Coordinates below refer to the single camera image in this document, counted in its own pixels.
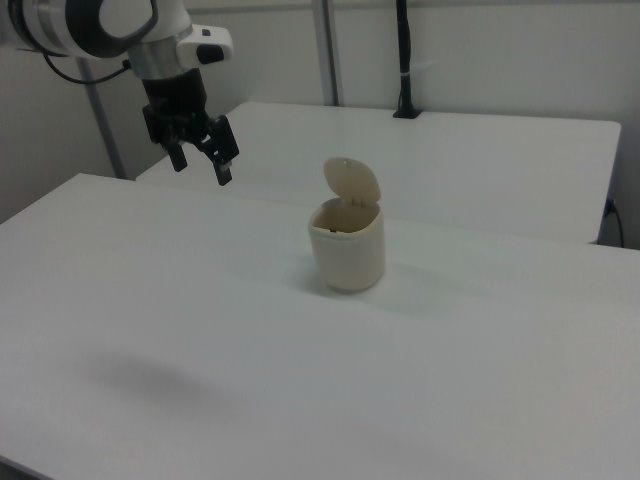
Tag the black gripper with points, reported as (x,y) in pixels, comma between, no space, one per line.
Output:
(175,105)

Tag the cream trash bin with lid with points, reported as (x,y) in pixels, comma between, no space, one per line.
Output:
(350,255)

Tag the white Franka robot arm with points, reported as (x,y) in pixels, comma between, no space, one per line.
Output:
(100,25)

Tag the black pole with white tie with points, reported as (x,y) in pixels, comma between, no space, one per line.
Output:
(406,60)

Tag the grey partition post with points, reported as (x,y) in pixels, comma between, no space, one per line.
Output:
(327,50)

